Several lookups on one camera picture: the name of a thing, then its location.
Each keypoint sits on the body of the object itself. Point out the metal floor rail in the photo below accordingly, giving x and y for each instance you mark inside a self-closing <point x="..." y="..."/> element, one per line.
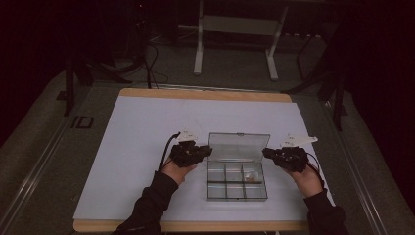
<point x="36" y="176"/>
<point x="359" y="192"/>

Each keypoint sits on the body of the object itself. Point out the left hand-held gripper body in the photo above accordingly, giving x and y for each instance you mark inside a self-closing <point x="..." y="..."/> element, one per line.
<point x="187" y="153"/>

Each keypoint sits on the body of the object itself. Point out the white metal stand frame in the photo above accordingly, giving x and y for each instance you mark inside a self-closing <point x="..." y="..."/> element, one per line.
<point x="235" y="24"/>

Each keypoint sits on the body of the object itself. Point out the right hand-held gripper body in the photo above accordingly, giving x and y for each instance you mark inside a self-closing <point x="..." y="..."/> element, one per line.
<point x="292" y="156"/>

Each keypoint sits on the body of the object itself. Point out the clear plastic compartment box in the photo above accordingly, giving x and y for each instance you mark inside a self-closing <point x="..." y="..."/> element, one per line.
<point x="236" y="176"/>

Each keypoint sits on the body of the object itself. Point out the black tripod stand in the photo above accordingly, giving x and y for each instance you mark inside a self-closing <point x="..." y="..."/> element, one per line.
<point x="70" y="88"/>
<point x="339" y="98"/>

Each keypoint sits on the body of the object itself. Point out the white table mat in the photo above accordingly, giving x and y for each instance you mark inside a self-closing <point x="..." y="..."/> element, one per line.
<point x="137" y="137"/>

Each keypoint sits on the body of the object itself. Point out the person's right hand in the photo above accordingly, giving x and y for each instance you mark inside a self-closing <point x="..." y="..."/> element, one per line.
<point x="306" y="182"/>

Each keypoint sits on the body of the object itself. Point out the person's left hand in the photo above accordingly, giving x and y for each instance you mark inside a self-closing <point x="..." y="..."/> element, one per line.
<point x="177" y="172"/>

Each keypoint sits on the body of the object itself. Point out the cluster of small red pieces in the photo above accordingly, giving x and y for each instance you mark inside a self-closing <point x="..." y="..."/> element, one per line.
<point x="252" y="177"/>

